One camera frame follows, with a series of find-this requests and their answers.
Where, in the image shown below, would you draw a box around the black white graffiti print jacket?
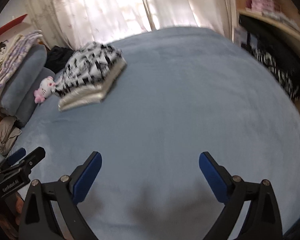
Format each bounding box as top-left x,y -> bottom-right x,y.
53,42 -> 126,98

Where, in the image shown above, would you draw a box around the person's left hand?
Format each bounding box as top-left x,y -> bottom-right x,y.
0,192 -> 24,239

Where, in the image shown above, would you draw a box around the beige grey bedding pile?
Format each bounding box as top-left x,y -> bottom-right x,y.
0,116 -> 21,157

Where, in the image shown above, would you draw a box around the pink white kitty plush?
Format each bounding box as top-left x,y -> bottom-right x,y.
33,76 -> 55,104

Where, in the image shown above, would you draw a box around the folded cream puffer jacket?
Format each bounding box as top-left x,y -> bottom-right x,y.
58,58 -> 127,112

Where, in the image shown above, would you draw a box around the black garment by window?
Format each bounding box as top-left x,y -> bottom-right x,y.
44,46 -> 75,74

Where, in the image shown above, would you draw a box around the folded purple floral blanket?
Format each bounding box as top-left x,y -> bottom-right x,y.
0,30 -> 43,97

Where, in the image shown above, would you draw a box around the black white patterned hanging garment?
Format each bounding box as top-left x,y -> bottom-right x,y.
250,48 -> 300,102

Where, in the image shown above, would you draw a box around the white floral curtain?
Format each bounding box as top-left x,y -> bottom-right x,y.
24,0 -> 237,49

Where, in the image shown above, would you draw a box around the blue bed blanket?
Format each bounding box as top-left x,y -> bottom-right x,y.
14,27 -> 300,239

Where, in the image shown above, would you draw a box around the wooden desk shelf unit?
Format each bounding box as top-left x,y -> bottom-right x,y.
235,0 -> 300,57

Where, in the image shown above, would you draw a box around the pink storage boxes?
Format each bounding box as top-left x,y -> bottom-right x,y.
245,0 -> 281,12

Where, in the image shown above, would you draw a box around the red wall shelf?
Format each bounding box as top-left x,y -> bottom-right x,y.
0,14 -> 27,36

